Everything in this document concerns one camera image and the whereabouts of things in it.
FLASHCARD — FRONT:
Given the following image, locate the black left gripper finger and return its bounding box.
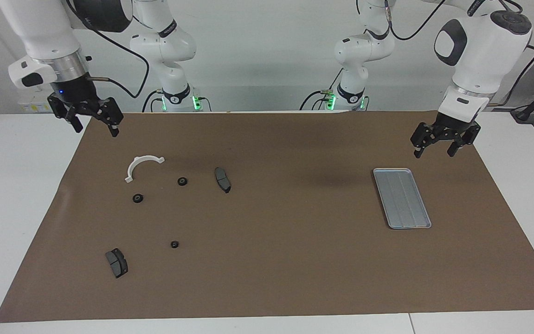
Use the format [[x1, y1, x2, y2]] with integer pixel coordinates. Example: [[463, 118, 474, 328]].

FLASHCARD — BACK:
[[447, 121, 482, 157], [410, 122, 439, 159]]

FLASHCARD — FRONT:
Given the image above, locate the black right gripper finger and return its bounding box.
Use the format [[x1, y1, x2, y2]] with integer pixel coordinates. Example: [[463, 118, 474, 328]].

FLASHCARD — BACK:
[[95, 97, 125, 138], [47, 95, 84, 133]]

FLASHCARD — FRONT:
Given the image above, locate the silver metal tray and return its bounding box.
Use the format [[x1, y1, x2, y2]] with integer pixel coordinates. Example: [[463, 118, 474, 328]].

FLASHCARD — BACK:
[[373, 168, 432, 230]]

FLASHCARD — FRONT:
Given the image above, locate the white box with labels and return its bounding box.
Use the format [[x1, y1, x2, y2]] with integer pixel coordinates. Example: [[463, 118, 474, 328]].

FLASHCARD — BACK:
[[18, 90, 59, 113]]

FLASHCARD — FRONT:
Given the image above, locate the long grey brake pad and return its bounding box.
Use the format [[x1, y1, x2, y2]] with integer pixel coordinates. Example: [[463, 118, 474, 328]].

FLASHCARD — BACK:
[[214, 167, 232, 194]]

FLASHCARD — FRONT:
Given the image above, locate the short grey brake pad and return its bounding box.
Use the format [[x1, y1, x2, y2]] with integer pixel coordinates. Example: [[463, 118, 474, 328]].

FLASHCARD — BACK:
[[105, 248, 129, 279]]

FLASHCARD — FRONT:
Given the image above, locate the brown paper table mat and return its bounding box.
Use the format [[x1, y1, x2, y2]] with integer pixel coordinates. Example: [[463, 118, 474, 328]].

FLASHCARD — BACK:
[[0, 110, 534, 323]]

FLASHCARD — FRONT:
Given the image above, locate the black base cable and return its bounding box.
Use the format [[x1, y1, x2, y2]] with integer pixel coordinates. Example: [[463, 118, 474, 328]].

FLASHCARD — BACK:
[[299, 67, 344, 111], [142, 89, 165, 113]]

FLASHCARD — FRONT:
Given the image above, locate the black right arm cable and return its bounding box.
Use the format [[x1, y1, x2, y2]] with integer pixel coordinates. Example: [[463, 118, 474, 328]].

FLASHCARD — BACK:
[[65, 0, 150, 99]]

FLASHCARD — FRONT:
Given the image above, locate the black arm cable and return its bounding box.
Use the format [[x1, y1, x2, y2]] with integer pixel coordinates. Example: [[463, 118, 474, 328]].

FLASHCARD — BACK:
[[65, 0, 150, 99], [357, 0, 534, 108]]

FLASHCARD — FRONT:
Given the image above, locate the white curved plastic bracket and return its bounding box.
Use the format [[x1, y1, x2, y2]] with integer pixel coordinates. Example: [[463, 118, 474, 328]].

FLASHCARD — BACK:
[[125, 155, 165, 183]]

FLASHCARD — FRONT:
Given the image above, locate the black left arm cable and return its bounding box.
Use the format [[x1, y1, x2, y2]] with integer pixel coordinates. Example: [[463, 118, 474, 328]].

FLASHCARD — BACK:
[[357, 0, 534, 108]]

